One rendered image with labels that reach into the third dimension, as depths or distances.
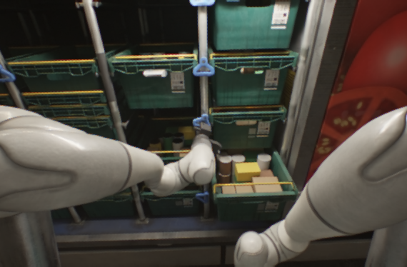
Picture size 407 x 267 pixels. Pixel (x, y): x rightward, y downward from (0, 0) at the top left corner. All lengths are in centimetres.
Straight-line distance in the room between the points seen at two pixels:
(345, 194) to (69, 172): 34
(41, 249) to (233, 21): 96
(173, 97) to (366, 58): 83
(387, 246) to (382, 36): 75
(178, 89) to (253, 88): 37
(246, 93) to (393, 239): 79
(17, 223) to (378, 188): 55
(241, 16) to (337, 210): 84
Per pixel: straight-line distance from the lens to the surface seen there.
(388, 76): 115
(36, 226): 54
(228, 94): 108
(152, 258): 173
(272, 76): 109
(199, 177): 75
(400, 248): 55
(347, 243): 190
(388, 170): 29
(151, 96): 109
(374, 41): 106
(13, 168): 30
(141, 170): 43
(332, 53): 99
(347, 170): 31
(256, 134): 120
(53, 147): 31
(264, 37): 105
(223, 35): 101
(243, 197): 105
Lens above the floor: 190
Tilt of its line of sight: 30 degrees down
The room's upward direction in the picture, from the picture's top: 2 degrees counter-clockwise
